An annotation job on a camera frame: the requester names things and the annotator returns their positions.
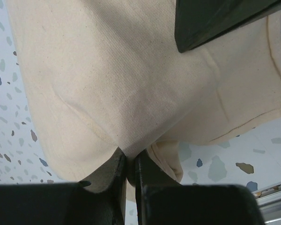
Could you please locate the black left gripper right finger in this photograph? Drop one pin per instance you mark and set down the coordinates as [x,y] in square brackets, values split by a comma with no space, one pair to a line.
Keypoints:
[163,201]

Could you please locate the aluminium rail frame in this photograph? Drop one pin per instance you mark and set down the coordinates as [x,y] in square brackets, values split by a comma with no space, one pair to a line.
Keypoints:
[269,201]

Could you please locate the beige cloth mat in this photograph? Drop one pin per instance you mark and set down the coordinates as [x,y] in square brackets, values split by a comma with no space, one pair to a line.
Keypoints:
[101,75]

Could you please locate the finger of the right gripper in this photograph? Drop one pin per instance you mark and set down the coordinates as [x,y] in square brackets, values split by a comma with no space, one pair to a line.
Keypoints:
[198,22]

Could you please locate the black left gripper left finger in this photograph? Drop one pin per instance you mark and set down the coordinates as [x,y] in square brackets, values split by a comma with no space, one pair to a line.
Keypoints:
[98,199]

